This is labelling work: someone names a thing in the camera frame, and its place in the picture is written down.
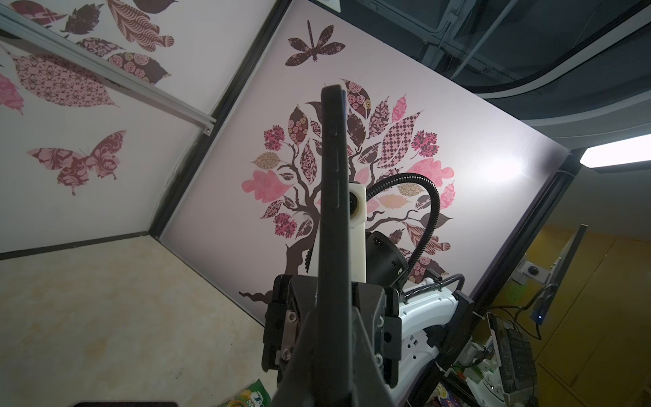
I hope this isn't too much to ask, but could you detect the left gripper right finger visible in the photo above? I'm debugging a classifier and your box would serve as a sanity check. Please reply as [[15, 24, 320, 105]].
[[352, 307, 394, 407]]

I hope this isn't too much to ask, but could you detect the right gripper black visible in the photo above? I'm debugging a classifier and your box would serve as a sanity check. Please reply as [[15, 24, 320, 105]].
[[261, 274, 403, 388]]

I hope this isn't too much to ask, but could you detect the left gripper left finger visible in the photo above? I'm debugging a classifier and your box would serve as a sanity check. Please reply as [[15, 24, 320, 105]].
[[271, 310, 318, 407]]

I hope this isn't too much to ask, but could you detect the black smartphone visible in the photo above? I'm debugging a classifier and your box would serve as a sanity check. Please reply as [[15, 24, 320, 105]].
[[313, 85, 353, 406]]

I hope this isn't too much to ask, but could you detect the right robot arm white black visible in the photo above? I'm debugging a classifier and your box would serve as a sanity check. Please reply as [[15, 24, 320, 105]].
[[261, 232, 475, 406]]

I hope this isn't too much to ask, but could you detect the black phone centre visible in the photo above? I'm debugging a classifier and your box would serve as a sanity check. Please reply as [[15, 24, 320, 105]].
[[73, 401, 178, 407]]

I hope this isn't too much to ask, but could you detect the green yellow candy bag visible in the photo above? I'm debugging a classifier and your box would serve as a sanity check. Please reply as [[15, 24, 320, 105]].
[[219, 380, 271, 407]]

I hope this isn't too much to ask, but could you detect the black keyboard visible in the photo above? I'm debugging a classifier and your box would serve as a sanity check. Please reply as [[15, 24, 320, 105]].
[[487, 313, 537, 406]]

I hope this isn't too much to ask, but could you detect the computer monitor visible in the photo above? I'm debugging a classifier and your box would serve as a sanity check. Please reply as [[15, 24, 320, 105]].
[[530, 224, 588, 327]]

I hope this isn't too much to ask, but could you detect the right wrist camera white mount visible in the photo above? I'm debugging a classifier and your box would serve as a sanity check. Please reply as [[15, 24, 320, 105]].
[[305, 182, 367, 283]]

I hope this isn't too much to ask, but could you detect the black corrugated cable conduit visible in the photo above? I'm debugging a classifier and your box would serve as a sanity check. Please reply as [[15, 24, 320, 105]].
[[365, 172, 466, 296]]

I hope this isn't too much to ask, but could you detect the aluminium rail back wall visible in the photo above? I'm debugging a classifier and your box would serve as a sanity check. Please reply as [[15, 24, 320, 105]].
[[1, 5, 215, 136]]

